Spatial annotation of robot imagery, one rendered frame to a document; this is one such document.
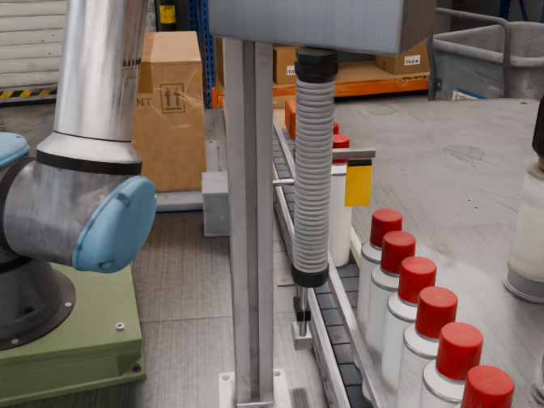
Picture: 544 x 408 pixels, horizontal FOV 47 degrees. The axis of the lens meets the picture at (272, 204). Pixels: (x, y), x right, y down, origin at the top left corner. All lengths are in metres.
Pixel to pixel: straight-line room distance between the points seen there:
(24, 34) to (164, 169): 3.81
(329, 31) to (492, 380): 0.28
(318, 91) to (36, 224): 0.36
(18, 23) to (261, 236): 4.43
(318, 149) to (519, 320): 0.49
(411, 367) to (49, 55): 4.63
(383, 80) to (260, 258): 4.24
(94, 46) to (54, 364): 0.39
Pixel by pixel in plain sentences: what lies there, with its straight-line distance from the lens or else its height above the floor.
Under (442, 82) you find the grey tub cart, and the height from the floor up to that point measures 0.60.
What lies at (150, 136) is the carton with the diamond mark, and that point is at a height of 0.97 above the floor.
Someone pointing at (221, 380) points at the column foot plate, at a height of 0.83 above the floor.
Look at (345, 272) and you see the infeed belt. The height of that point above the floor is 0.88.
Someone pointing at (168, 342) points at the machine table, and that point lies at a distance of 0.91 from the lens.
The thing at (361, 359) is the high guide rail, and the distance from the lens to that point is 0.67.
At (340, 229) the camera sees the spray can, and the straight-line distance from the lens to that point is 0.94.
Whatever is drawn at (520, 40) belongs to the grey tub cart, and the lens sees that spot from 3.77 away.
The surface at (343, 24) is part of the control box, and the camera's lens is 0.49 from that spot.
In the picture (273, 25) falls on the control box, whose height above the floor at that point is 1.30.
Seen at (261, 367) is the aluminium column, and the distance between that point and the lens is 0.77.
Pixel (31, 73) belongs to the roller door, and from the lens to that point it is 5.08.
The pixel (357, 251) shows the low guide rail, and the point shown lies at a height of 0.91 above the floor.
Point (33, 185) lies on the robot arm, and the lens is 0.73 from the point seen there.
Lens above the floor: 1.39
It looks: 26 degrees down
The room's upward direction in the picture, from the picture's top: straight up
